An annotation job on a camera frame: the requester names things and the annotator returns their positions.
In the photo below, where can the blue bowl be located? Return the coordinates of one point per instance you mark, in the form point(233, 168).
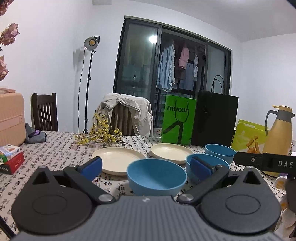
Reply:
point(219, 151)
point(219, 163)
point(157, 180)

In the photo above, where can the small green box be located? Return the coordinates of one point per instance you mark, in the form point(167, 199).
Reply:
point(2, 160)

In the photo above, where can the studio light on stand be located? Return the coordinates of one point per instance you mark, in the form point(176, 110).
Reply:
point(90, 42)

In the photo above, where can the light blue hanging shirt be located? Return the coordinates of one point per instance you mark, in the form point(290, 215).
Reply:
point(165, 67)

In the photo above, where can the wooden chair with tan cushion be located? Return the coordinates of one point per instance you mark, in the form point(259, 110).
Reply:
point(121, 120)

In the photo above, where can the cream round plate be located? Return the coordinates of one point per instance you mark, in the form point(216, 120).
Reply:
point(120, 160)
point(171, 153)

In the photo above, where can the black framed glass door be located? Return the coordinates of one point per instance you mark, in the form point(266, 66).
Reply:
point(136, 58)

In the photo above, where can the beige jacket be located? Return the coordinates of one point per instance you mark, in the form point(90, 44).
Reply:
point(141, 115)

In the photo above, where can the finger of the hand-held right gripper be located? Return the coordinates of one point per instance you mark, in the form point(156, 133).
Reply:
point(248, 158)

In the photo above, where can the pink hanging garment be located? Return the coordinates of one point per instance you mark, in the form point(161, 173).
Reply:
point(183, 55)

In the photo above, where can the green paper bag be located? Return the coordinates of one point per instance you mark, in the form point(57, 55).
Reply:
point(178, 120)

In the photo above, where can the yellow flower branch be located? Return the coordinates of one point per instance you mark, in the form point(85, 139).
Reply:
point(101, 135)

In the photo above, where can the pale blue hanging garment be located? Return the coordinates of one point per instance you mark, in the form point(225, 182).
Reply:
point(195, 66)

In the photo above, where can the dark wooden chair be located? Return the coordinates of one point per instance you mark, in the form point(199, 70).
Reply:
point(45, 111)

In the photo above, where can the dried pink flowers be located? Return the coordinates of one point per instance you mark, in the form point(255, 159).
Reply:
point(9, 34)

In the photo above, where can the yellow-green gift box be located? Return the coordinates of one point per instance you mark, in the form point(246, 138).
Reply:
point(247, 136)

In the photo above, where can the peach hard-shell case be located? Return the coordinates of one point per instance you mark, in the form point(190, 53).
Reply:
point(11, 115)

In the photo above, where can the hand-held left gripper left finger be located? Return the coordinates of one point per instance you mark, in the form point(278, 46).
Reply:
point(93, 166)

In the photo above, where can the black paper bag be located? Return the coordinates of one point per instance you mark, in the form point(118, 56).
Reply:
point(215, 118)

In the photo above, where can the red box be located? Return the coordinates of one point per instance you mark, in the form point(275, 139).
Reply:
point(15, 163)

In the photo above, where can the grey cloth pouch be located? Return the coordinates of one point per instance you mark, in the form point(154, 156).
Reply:
point(34, 136)

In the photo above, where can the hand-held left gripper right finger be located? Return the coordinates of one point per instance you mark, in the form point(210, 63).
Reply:
point(200, 167)

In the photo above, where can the white blue medicine box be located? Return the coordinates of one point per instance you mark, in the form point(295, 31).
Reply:
point(10, 150)

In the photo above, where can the beige thermos jug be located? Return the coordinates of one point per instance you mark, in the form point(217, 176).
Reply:
point(279, 134)

